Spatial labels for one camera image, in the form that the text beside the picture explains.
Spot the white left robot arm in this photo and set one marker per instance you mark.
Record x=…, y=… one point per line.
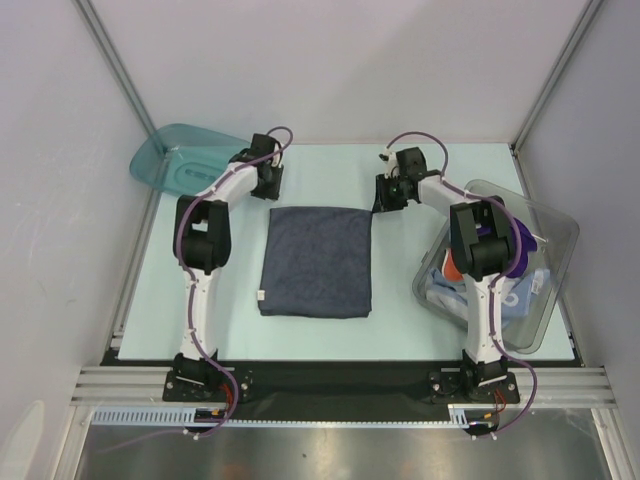
x=202, y=245

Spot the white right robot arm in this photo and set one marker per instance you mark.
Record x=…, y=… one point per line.
x=485, y=245

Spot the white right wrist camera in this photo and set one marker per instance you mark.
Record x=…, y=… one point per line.
x=389, y=158

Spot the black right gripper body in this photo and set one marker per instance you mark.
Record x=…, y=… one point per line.
x=386, y=193

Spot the purple towel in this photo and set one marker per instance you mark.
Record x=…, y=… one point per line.
x=522, y=245

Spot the dark grey-blue towel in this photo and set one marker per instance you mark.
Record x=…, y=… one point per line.
x=317, y=263

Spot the orange towel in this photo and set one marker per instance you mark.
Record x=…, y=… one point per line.
x=449, y=270

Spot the light blue towel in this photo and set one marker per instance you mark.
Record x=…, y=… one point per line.
x=516, y=298

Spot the grey slotted cable duct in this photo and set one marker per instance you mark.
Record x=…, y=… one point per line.
x=192, y=417

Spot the right aluminium corner post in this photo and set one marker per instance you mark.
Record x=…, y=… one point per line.
x=567, y=54

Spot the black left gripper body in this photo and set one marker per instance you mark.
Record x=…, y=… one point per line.
x=270, y=189

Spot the teal plastic bin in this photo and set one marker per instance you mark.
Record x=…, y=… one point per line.
x=182, y=159

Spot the aluminium corner post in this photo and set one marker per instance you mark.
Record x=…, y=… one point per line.
x=567, y=54
x=108, y=50

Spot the left aluminium corner post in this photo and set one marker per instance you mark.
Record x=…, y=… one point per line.
x=108, y=50

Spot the clear plastic bin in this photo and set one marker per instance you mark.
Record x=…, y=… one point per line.
x=555, y=233

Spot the aluminium rail frame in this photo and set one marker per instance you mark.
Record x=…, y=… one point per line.
x=564, y=428

